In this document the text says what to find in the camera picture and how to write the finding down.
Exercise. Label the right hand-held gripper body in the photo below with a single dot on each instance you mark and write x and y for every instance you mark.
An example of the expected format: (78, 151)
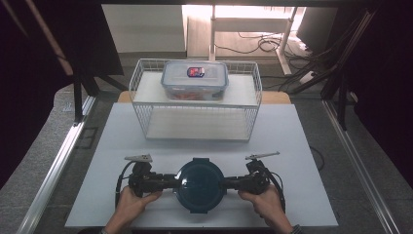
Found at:
(258, 183)

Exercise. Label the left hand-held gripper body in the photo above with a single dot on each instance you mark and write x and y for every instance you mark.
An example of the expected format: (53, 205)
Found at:
(146, 182)

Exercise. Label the round dark lidded container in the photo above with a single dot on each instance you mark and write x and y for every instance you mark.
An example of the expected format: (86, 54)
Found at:
(200, 187)

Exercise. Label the clear rectangular lidded container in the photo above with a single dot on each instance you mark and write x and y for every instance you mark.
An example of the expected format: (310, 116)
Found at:
(195, 81)

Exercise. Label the person's right hand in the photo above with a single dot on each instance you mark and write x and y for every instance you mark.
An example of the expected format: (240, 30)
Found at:
(269, 208)

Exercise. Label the person's left hand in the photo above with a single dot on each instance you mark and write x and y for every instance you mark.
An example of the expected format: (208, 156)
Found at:
(131, 208)

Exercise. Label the wooden table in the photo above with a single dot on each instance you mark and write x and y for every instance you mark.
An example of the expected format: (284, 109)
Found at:
(276, 97)

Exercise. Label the black metal stand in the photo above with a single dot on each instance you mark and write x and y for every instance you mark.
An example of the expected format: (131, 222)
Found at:
(342, 104)
(78, 97)

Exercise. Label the white power strip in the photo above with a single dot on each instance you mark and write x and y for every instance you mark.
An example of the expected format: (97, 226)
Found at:
(307, 77)

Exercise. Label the dark curtain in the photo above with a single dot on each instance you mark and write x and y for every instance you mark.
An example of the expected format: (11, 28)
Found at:
(19, 97)
(389, 81)

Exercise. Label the white cabinet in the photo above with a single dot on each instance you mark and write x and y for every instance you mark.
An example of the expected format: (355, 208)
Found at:
(144, 27)

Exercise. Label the dark monitor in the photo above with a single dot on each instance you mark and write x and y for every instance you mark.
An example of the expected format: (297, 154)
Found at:
(316, 29)

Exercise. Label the pale slanted bar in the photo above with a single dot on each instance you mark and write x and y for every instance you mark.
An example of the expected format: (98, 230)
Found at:
(53, 42)

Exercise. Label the aluminium rail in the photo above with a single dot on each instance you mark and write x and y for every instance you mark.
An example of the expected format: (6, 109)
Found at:
(360, 169)
(52, 175)

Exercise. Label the white desk frame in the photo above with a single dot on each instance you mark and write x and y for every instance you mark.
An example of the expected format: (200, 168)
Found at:
(250, 24)

